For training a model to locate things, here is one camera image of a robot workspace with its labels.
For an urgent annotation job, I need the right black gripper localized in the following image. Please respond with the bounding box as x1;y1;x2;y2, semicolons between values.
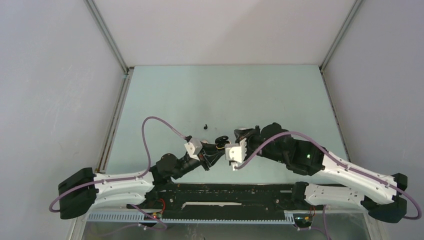
234;125;287;164

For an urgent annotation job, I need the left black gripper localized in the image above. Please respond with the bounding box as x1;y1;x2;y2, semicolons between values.
171;140;226;180

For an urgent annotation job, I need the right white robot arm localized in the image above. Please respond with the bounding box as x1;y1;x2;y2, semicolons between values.
225;123;408;223

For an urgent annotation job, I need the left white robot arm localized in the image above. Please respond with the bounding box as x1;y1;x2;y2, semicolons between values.
58;139;229;220

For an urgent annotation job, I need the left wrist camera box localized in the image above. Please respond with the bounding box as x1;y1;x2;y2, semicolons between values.
184;135;203;161

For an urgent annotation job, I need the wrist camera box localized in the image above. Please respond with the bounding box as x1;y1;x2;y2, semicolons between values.
224;138;247;171
184;135;203;161

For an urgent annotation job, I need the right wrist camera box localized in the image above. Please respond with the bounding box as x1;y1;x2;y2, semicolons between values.
224;138;247;171

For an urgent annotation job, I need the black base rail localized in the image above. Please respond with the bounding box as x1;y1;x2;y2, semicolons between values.
137;183;323;222

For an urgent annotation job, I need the grey slotted cable duct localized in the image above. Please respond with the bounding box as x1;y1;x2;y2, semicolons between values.
87;211;296;225

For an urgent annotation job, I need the left aluminium frame post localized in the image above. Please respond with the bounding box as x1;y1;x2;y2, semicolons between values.
84;0;133;174

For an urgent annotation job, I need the aluminium frame post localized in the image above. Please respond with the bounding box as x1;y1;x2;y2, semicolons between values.
84;0;133;174
319;0;366;161

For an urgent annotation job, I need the right aluminium frame post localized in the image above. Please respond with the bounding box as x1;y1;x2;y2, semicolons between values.
319;0;366;161

